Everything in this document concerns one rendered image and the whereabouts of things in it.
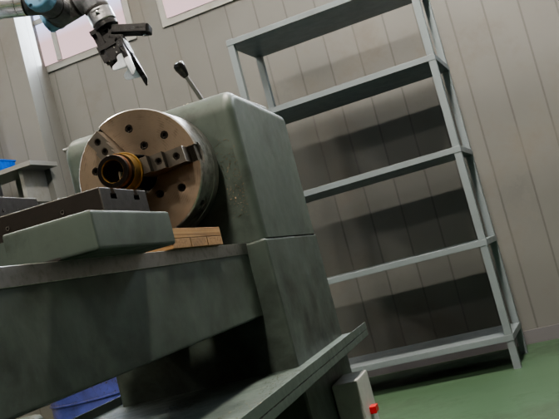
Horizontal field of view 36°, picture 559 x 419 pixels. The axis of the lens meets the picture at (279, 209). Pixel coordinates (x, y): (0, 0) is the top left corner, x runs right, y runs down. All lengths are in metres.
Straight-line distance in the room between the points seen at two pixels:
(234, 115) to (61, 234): 0.98
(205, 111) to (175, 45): 3.84
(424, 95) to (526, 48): 0.66
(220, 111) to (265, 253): 0.37
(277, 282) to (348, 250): 3.38
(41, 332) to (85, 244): 0.15
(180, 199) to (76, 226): 0.78
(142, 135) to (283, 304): 0.53
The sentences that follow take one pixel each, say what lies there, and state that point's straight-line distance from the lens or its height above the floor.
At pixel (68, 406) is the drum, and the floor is 0.33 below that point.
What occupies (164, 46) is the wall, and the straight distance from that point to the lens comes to 6.03.
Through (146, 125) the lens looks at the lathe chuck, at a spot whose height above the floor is 1.19.
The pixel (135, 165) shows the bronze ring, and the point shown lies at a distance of 1.93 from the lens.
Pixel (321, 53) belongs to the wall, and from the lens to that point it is 5.57.
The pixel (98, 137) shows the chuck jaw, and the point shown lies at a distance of 2.05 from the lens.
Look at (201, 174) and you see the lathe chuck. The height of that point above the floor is 1.04.
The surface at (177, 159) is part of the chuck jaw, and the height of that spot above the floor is 1.08.
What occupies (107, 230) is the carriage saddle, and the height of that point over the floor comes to 0.89.
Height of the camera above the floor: 0.77
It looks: 4 degrees up
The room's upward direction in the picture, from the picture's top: 15 degrees counter-clockwise
